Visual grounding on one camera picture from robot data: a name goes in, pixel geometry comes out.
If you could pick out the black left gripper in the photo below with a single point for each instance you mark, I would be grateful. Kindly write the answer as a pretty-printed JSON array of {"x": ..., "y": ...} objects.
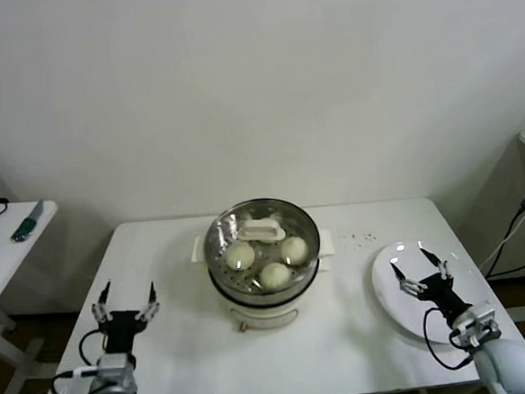
[{"x": 121, "y": 331}]

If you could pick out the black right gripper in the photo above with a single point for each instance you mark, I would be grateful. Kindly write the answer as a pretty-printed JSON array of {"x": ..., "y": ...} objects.
[{"x": 445, "y": 297}]

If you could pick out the white steamed baozi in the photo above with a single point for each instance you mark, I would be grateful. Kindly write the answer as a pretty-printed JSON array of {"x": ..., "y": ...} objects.
[
  {"x": 294, "y": 250},
  {"x": 240, "y": 256},
  {"x": 275, "y": 276}
]

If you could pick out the round glass pot lid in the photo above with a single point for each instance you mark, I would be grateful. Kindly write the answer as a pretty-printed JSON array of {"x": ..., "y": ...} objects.
[{"x": 262, "y": 230}]

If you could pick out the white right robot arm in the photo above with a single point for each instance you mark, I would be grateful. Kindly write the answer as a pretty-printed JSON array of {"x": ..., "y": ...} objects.
[{"x": 508, "y": 364}]

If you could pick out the stainless steel steamer basket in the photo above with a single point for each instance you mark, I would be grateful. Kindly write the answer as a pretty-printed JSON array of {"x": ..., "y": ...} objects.
[{"x": 232, "y": 285}]

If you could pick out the steel steamer pot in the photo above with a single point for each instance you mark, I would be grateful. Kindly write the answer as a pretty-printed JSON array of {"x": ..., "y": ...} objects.
[{"x": 262, "y": 319}]

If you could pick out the white round plate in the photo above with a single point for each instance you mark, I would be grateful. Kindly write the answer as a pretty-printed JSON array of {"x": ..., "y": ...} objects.
[{"x": 386, "y": 296}]

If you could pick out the white side table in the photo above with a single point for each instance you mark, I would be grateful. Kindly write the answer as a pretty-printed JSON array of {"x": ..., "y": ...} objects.
[{"x": 6, "y": 269}]

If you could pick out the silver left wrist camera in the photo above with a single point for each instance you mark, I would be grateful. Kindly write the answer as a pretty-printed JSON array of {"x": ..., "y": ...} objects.
[{"x": 115, "y": 365}]

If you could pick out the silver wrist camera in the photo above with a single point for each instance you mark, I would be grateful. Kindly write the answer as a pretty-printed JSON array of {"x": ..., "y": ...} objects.
[
  {"x": 115, "y": 365},
  {"x": 476, "y": 326}
]

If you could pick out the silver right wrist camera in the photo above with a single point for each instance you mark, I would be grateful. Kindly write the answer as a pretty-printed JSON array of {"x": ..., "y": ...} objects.
[{"x": 476, "y": 326}]

